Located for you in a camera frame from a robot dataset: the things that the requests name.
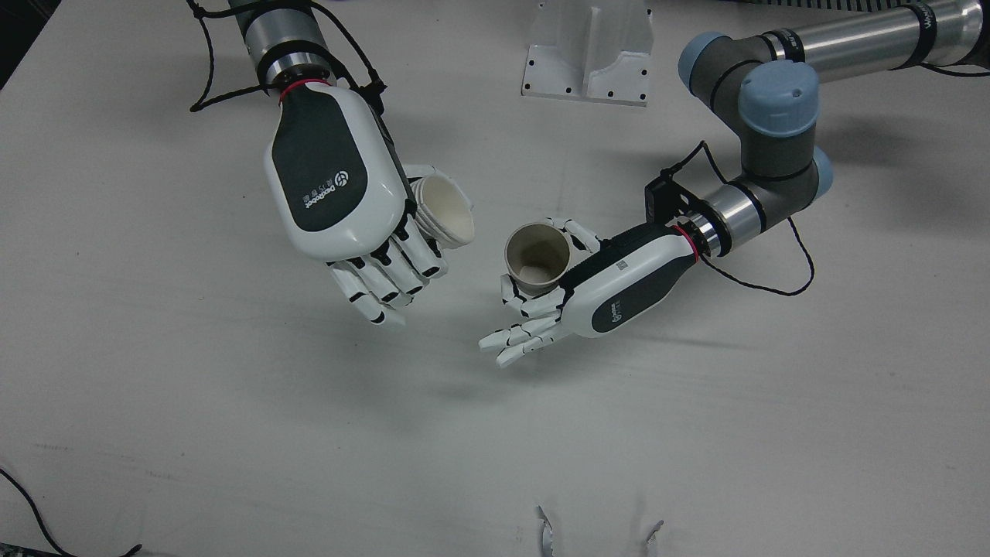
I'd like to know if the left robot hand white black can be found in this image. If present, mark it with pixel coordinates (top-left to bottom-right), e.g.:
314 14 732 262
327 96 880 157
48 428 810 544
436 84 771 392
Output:
478 219 699 368

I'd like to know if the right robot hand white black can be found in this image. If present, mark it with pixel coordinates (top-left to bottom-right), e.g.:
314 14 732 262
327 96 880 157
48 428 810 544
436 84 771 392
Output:
265 79 449 326

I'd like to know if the brown paper cup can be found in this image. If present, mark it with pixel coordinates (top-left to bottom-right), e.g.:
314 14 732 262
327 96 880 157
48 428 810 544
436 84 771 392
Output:
504 222 573 297

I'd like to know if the white paper cup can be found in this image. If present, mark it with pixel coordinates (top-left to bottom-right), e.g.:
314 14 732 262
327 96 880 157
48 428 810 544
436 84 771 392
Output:
414 174 475 250

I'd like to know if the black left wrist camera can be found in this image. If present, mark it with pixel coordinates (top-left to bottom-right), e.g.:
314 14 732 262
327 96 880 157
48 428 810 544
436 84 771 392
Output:
644 176 693 229

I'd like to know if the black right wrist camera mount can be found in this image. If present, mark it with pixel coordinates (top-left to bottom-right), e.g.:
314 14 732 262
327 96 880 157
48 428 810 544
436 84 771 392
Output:
352 66 387 117

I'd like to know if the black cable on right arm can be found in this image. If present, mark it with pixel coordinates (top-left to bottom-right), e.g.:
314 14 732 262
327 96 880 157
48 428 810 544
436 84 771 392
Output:
186 0 387 113

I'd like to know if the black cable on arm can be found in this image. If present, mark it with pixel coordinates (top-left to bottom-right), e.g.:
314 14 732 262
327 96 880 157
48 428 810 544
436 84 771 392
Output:
186 0 387 113
660 139 817 297

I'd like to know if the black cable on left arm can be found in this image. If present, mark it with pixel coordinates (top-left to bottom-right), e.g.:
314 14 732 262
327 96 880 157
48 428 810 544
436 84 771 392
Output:
660 139 817 297

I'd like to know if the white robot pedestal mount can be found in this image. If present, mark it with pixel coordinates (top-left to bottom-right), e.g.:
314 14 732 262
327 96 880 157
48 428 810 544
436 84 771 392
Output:
521 0 654 107

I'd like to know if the loose black table cable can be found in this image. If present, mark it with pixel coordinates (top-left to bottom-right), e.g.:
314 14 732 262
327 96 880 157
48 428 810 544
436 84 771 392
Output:
0 468 144 557

